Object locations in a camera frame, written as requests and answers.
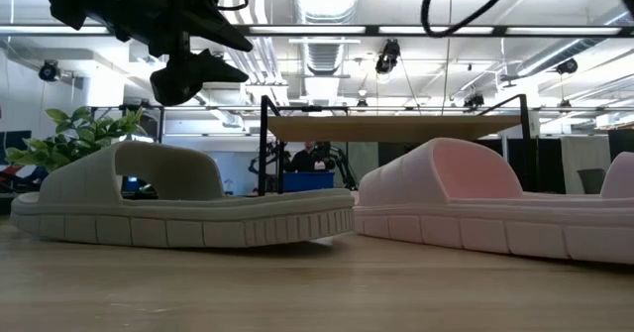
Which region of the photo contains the green potted plant white pot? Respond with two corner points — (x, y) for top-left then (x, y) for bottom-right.
(4, 106), (148, 174)

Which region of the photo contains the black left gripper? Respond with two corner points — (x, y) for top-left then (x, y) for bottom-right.
(101, 0), (255, 108)

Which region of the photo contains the silver ceiling air duct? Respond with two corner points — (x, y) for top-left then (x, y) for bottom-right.
(291, 0), (363, 100)

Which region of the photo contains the black room divider panel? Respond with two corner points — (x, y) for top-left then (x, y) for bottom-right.
(537, 138), (566, 194)

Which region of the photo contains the person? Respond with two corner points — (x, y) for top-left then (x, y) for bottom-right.
(289, 141), (328, 173)

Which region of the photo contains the grey office chair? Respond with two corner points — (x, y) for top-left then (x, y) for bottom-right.
(577, 167), (608, 195)

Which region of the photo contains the grey slide sandal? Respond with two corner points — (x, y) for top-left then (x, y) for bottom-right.
(9, 140), (357, 250)

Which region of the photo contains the overhead LED light bar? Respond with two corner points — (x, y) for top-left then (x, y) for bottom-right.
(0, 23), (634, 39)

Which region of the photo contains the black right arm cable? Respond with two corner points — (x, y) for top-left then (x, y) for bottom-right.
(420, 0), (522, 40)

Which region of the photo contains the white curtain panel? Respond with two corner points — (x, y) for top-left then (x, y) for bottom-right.
(564, 136), (611, 194)

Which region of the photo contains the wooden shelf with black frame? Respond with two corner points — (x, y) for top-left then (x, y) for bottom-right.
(257, 93), (540, 198)

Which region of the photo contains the black ceiling track light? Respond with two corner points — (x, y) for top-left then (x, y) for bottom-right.
(463, 91), (486, 111)
(555, 57), (580, 75)
(38, 58), (61, 83)
(374, 38), (402, 75)

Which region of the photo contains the blue storage bin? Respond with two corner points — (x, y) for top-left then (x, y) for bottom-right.
(282, 171), (336, 193)

